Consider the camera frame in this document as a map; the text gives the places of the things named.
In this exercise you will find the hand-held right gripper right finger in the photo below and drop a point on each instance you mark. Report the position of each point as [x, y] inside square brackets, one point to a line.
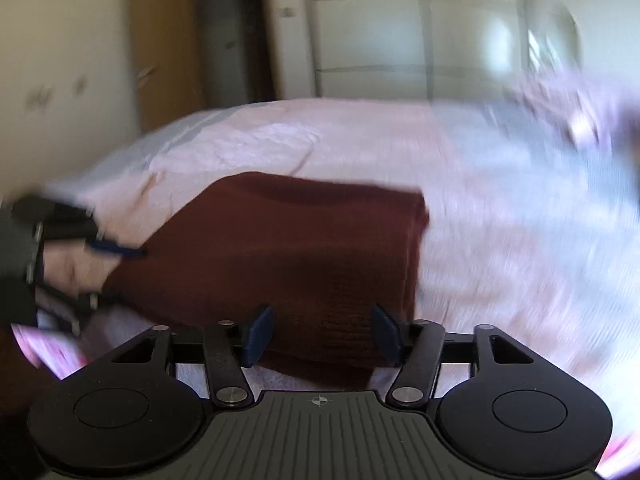
[386, 335]

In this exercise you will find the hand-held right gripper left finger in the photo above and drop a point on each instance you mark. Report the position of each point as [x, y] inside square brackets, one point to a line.
[258, 334]

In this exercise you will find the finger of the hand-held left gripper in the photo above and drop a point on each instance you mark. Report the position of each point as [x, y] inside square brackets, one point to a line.
[80, 305]
[112, 248]

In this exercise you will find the brown knitted sweater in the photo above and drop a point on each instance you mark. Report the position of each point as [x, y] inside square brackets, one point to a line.
[280, 270]

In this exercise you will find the pile of light clothes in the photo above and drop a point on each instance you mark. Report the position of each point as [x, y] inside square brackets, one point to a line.
[575, 105]

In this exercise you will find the pink printed cloth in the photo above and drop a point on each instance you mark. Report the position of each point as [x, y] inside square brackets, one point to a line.
[47, 352]

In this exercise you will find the white bed sheet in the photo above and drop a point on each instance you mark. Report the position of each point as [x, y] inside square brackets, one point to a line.
[165, 135]

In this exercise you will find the bed with white bedspread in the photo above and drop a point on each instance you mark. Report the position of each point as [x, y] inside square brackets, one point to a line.
[320, 135]

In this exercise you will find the wooden door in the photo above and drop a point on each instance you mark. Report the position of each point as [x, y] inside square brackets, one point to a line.
[165, 45]

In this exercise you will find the white wardrobe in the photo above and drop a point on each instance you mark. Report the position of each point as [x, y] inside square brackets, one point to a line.
[425, 20]

